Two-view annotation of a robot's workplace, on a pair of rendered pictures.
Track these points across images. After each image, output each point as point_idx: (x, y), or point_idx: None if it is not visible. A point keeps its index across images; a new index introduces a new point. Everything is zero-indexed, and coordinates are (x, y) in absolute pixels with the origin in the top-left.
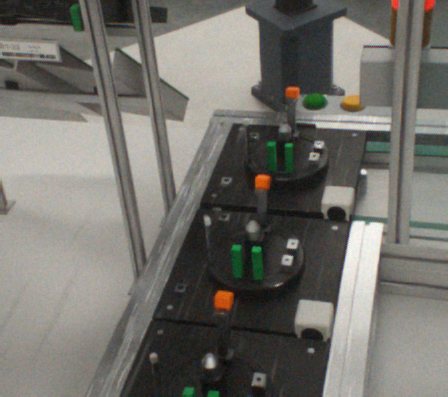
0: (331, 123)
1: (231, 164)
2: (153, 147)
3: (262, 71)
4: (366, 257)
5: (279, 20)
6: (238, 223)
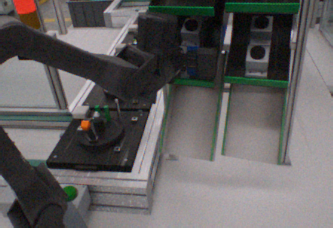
0: (64, 174)
1: (132, 133)
2: (204, 220)
3: None
4: (79, 99)
5: (71, 219)
6: (128, 103)
